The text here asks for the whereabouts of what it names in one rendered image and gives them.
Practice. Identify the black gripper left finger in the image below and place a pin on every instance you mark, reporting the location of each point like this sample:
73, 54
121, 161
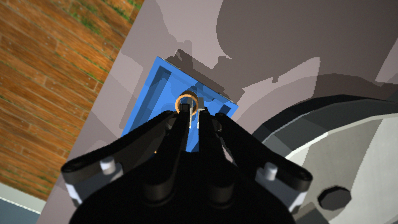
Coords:
167, 133

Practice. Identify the blue open crate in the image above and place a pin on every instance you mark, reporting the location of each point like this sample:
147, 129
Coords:
162, 88

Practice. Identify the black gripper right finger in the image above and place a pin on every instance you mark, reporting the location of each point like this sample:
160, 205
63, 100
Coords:
285, 179

